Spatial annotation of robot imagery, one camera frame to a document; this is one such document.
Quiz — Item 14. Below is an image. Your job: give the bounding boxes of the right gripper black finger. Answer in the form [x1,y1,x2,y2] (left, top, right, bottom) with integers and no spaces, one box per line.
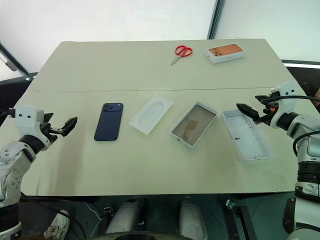
[254,94,274,104]
[236,102,264,125]

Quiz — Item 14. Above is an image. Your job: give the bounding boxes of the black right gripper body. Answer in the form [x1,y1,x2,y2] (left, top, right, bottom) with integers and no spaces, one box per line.
[260,90,281,126]

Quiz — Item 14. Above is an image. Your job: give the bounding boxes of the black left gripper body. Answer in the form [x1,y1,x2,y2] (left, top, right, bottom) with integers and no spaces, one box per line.
[39,121,66,146]

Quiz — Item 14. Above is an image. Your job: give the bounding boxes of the white phone box lid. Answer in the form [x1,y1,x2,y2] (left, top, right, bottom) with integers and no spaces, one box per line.
[220,109,275,164]

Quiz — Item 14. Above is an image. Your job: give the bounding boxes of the white box base brown inside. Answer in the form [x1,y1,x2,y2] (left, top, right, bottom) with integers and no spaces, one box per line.
[170,101,217,150]

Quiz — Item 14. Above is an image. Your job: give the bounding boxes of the white box orange phone print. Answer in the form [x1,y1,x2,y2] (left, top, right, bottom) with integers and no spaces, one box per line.
[205,43,245,65]

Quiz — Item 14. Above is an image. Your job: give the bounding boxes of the dark blue smartphone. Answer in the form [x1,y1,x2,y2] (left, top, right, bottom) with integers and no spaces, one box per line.
[93,102,125,142]

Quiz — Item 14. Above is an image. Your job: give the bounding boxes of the white moulded tray insert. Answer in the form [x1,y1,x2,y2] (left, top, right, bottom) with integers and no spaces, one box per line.
[128,94,174,136]

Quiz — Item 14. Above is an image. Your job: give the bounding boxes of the white shoe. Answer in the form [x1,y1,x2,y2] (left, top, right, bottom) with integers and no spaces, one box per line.
[43,209,71,239]

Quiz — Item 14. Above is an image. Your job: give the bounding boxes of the white rounded robot foot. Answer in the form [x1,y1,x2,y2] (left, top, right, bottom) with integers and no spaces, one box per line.
[178,199,209,239]
[104,198,144,235]

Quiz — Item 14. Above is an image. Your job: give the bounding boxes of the black metal table leg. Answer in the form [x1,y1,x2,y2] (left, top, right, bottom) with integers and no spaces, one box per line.
[224,198,259,240]

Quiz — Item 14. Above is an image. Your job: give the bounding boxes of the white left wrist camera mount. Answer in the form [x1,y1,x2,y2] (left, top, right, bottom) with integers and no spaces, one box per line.
[11,104,53,151]

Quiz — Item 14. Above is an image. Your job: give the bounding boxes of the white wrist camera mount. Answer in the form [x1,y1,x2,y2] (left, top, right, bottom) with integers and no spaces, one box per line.
[270,80,302,129]
[11,104,53,151]

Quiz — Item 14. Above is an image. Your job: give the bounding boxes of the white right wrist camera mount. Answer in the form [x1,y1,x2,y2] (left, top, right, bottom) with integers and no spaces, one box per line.
[270,80,302,129]

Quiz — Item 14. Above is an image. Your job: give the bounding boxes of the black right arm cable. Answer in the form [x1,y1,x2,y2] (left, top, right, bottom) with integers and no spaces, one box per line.
[259,95,320,157]

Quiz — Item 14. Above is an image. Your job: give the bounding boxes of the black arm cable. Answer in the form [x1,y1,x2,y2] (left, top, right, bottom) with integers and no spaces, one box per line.
[0,108,15,119]
[259,95,320,157]

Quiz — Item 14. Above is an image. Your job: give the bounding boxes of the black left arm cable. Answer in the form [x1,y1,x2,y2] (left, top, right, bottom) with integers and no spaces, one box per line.
[0,108,15,119]

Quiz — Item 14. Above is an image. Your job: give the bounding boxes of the black slanted window frame bar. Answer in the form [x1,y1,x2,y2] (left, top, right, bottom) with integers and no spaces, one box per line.
[0,42,38,79]

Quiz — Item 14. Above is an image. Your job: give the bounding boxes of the red-handled scissors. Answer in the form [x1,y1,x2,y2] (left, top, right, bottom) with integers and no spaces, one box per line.
[170,45,194,66]

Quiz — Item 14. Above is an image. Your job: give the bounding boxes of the black window frame post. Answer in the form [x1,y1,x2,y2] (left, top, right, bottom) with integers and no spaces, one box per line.
[206,0,226,40]

